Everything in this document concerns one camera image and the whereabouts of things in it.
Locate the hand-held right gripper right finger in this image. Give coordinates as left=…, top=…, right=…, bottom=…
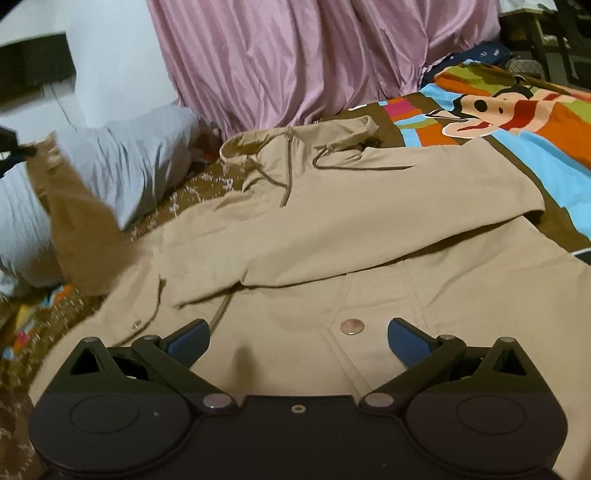
left=359, top=318, right=541, bottom=412

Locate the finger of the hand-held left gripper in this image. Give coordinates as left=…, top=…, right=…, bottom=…
left=0, top=127, right=40, bottom=179

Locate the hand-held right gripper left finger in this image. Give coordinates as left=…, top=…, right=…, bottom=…
left=68, top=318, right=237, bottom=412

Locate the beige hooded jacket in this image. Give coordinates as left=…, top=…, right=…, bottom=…
left=25, top=115, right=591, bottom=409

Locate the black flat screen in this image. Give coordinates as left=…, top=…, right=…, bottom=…
left=0, top=32, right=77, bottom=100

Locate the grey pillow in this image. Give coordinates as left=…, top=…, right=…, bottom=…
left=0, top=106, right=202, bottom=297

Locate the colourful printed blanket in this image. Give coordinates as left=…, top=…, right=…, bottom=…
left=0, top=60, right=591, bottom=480

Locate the pink curtain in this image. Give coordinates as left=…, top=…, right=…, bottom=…
left=145, top=0, right=505, bottom=141

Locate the dark blue bag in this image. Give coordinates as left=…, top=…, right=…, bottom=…
left=455, top=39, right=514, bottom=71

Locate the dark mesh object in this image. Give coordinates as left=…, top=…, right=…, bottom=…
left=505, top=55, right=548, bottom=77

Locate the dark wooden furniture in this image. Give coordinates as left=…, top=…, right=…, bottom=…
left=499, top=0, right=591, bottom=85

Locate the thin dark cable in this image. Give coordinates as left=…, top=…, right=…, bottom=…
left=50, top=83, right=77, bottom=127

